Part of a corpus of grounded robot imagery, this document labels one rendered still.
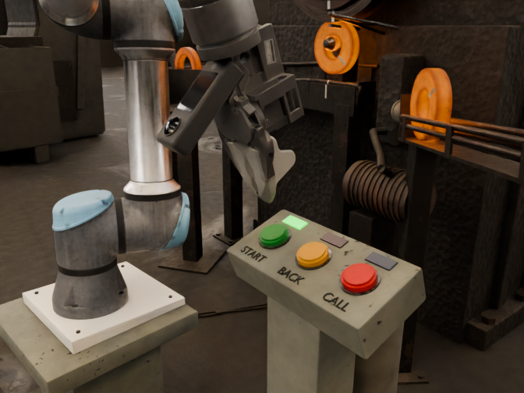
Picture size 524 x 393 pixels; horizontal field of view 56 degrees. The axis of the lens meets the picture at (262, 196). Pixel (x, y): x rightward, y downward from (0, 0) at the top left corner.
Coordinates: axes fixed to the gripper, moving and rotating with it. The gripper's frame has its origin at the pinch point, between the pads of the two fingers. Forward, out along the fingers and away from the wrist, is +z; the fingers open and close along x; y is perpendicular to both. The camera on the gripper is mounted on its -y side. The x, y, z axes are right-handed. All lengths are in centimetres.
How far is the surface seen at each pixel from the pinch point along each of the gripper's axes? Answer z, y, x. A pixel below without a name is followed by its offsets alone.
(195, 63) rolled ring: 20, 72, 142
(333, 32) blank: 7, 76, 60
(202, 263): 79, 25, 101
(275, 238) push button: 5.8, -0.9, -1.4
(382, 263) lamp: 6.7, 3.4, -15.4
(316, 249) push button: 5.7, 0.4, -8.0
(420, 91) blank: 14, 58, 19
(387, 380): 35.5, 5.7, -9.3
